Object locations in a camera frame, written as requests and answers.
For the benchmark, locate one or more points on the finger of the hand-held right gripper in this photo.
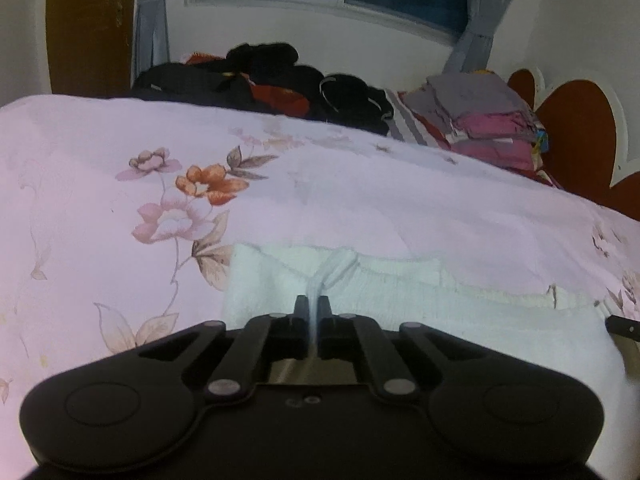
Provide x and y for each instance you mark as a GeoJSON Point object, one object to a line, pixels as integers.
{"type": "Point", "coordinates": [625, 329]}

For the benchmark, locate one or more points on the pale green knit sweater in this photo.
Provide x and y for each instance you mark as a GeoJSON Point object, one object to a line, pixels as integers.
{"type": "Point", "coordinates": [500, 320]}

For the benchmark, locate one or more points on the stack of folded clothes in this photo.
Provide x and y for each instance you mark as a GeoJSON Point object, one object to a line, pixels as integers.
{"type": "Point", "coordinates": [485, 120]}

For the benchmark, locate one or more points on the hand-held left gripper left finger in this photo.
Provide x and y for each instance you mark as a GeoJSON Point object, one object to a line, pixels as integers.
{"type": "Point", "coordinates": [300, 322]}

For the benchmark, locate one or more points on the brown and white scalloped headboard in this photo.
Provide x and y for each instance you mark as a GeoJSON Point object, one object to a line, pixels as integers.
{"type": "Point", "coordinates": [580, 130]}

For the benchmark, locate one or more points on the pink floral bedsheet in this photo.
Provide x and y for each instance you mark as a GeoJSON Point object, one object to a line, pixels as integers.
{"type": "Point", "coordinates": [350, 195]}

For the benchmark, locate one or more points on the grey curtain beside door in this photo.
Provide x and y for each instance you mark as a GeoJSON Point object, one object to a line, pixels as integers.
{"type": "Point", "coordinates": [152, 20]}

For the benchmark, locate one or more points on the grey curtain beside headboard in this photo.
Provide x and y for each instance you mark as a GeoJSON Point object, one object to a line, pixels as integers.
{"type": "Point", "coordinates": [485, 25]}

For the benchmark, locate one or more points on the striped pillow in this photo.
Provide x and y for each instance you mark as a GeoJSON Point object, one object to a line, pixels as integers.
{"type": "Point", "coordinates": [410, 120]}

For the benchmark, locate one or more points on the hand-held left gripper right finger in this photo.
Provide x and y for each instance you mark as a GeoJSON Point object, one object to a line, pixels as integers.
{"type": "Point", "coordinates": [326, 322]}

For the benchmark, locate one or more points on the pile of black clothes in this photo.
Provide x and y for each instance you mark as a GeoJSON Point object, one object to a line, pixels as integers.
{"type": "Point", "coordinates": [270, 80]}

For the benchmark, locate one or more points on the brown wooden door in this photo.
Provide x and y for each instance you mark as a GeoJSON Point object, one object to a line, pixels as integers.
{"type": "Point", "coordinates": [90, 25]}

